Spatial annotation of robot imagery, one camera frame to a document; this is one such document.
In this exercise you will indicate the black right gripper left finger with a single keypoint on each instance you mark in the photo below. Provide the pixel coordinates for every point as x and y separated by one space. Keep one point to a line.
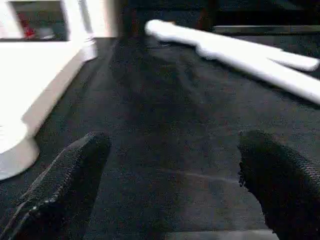
60 200

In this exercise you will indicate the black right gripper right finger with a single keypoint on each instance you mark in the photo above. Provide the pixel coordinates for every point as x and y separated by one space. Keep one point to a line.
290 190

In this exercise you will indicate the white plastic table top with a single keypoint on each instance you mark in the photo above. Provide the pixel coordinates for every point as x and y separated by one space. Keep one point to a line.
30 75

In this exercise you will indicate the black work mat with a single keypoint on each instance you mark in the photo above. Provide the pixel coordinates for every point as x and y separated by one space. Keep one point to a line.
165 125

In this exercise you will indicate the red bottle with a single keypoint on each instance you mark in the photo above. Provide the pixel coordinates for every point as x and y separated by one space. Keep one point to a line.
24 24

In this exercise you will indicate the white glass door cabinet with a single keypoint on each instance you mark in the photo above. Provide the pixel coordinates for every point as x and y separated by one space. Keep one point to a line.
107 17

